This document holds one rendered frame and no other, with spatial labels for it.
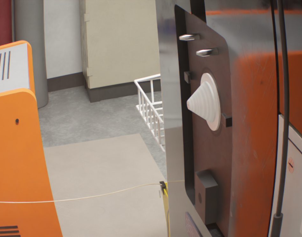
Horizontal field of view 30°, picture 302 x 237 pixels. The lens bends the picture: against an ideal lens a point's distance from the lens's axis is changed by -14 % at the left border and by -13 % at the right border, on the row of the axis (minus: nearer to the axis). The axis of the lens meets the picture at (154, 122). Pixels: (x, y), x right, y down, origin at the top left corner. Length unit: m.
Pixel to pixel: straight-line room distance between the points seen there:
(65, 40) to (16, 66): 3.02
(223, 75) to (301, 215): 0.23
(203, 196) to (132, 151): 1.00
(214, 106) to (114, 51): 3.20
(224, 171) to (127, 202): 0.80
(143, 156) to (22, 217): 0.65
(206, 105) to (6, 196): 0.52
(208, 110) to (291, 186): 0.23
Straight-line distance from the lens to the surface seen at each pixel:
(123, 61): 3.87
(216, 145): 0.68
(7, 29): 3.83
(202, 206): 0.72
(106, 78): 3.88
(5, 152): 1.02
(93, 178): 1.57
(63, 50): 4.17
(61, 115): 3.83
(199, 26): 0.67
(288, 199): 0.46
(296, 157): 0.44
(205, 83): 0.67
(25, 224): 1.10
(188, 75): 0.72
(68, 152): 1.72
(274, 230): 0.47
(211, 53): 0.62
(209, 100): 0.65
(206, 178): 0.71
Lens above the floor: 1.46
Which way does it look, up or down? 24 degrees down
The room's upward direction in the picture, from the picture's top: 4 degrees counter-clockwise
